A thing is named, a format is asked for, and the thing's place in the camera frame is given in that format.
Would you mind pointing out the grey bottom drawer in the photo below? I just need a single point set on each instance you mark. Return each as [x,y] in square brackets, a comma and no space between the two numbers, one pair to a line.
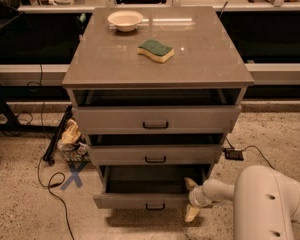
[151,187]

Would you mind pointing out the black stand leg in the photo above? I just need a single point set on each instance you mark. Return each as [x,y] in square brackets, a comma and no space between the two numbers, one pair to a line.
[48,156]

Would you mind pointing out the black power adapter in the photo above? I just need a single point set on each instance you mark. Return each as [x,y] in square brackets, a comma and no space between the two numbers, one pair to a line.
[233,154]

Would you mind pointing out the blue tape cross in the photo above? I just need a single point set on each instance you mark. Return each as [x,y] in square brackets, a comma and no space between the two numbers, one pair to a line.
[75,169]

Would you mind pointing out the crumpled bag on floor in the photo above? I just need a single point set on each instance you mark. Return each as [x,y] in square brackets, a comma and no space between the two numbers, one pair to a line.
[72,145]

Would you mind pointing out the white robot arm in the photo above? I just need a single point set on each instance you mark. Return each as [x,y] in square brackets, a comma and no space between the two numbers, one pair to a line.
[265,203]

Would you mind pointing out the green yellow sponge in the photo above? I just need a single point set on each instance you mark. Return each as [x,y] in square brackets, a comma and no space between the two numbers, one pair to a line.
[155,51]

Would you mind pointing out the white bowl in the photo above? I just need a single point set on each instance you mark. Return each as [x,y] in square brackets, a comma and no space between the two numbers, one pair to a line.
[125,21]

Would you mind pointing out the grey middle drawer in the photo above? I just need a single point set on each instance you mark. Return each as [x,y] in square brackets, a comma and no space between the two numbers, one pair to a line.
[154,154]

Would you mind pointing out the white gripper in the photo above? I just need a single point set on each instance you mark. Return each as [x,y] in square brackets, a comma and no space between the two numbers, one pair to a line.
[194,196]

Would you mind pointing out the grey drawer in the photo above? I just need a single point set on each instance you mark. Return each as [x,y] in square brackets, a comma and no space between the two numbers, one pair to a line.
[156,119]
[151,187]
[154,154]

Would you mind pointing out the grey drawer cabinet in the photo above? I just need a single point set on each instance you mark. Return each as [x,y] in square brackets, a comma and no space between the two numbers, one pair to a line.
[205,70]

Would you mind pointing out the grey top drawer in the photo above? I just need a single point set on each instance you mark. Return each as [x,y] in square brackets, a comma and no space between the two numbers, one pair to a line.
[156,119]

